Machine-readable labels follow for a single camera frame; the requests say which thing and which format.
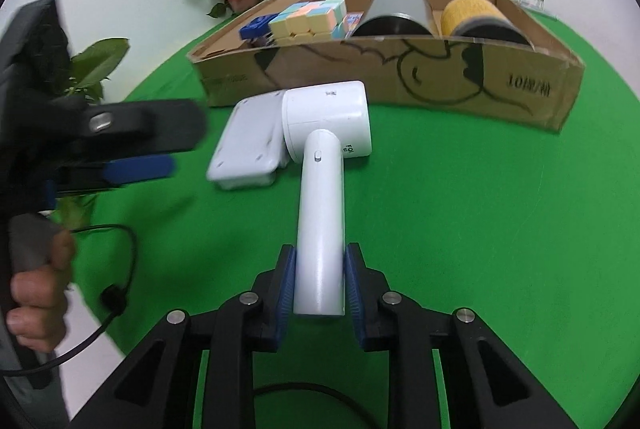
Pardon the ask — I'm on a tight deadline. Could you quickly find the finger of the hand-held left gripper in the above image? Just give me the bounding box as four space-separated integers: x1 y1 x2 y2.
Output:
75 98 209 158
50 155 176 198

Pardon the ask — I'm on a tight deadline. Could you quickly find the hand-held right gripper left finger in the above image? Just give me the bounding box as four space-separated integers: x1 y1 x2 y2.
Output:
67 243 297 429

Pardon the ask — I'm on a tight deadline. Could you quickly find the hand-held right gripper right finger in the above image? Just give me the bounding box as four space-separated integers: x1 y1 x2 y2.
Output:
344 243 576 429

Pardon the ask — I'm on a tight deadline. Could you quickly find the white hair dryer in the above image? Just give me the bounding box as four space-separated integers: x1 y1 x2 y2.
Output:
281 80 373 317

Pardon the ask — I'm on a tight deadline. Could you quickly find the blue plastic object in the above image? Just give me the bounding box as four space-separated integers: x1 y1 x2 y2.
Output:
238 14 278 40

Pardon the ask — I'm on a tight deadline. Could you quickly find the pastel puzzle cube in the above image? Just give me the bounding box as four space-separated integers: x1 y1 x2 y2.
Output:
268 0 348 46

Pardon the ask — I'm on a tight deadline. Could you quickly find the cardboard box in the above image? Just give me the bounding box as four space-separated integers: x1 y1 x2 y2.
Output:
187 0 586 134

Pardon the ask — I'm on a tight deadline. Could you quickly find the colourful board game box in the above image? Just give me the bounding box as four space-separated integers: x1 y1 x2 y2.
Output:
334 11 365 40

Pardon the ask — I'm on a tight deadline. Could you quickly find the silver metal can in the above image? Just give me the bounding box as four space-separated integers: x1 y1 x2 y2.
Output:
352 0 436 38

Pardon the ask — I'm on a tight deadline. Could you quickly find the yellow label jar black lid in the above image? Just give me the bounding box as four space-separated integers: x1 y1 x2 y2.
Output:
440 0 532 46

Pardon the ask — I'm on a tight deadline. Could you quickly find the person's left hand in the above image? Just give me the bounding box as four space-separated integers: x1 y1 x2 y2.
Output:
7 229 77 354

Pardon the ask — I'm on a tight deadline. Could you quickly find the large leafy green plant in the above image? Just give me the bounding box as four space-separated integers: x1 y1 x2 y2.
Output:
50 38 131 230

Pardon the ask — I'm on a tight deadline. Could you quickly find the white rectangular device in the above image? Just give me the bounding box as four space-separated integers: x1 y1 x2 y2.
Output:
206 90 290 190

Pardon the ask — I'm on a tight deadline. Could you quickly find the person's grey clothing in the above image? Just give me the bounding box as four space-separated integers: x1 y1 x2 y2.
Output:
0 349 71 429

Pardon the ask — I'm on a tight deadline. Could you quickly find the black cable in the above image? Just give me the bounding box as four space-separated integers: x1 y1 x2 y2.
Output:
250 383 363 429
30 224 139 372

